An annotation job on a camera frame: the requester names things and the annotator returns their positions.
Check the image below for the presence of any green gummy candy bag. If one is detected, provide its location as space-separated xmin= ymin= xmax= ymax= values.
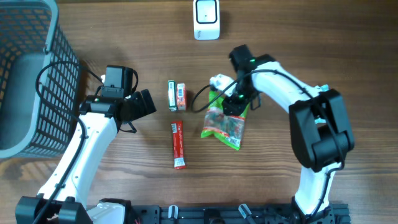
xmin=200 ymin=97 xmax=249 ymax=151

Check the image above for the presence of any red stick packet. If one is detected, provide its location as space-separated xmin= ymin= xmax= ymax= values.
xmin=171 ymin=121 xmax=187 ymax=169

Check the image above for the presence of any light blue tissue pack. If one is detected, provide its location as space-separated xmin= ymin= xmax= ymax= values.
xmin=315 ymin=84 xmax=330 ymax=124

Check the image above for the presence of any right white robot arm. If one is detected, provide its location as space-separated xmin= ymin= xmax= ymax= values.
xmin=222 ymin=45 xmax=354 ymax=223

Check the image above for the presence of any white barcode scanner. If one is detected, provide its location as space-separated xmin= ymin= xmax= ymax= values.
xmin=192 ymin=0 xmax=221 ymax=40

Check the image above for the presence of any green white small box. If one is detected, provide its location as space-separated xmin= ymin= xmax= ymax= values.
xmin=167 ymin=80 xmax=178 ymax=112

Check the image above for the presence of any orange Kleenex tissue pack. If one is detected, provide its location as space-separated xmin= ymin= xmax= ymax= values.
xmin=176 ymin=83 xmax=187 ymax=110

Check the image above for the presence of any grey plastic mesh basket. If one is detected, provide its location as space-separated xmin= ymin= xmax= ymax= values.
xmin=1 ymin=0 xmax=80 ymax=158

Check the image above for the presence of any black right camera cable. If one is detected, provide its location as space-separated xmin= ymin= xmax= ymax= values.
xmin=190 ymin=68 xmax=346 ymax=218

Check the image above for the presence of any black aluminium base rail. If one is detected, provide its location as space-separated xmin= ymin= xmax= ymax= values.
xmin=93 ymin=198 xmax=351 ymax=224

